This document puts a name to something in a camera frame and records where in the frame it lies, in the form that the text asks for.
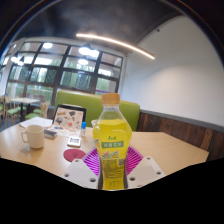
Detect group of black pendant lamps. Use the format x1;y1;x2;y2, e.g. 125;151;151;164
9;41;101;67

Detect light wooden dining table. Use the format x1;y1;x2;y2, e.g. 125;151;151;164
9;97;41;123

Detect group of green-seated wooden chairs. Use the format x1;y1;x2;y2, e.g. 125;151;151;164
0;94;51;124

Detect yellow drink bottle orange cap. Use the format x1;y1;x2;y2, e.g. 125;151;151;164
92;92;133;191

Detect black tablet with sticker prints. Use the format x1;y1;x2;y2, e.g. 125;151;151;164
53;104;88;133

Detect long curved ceiling light strip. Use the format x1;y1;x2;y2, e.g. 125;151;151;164
75;32;156;61

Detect white ribbed mug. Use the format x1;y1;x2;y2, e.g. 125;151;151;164
20;124;46;150

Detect small grey box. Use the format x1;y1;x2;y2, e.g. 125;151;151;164
43;129;58;140

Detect white paper sheet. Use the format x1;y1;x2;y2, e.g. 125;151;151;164
18;116;54;129

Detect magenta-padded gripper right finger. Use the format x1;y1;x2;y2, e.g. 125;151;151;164
125;146;166;190

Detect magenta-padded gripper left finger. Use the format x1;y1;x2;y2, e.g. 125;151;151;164
63;147;101;190

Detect small blue-capped white bottle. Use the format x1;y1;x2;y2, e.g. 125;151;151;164
80;121;87;138

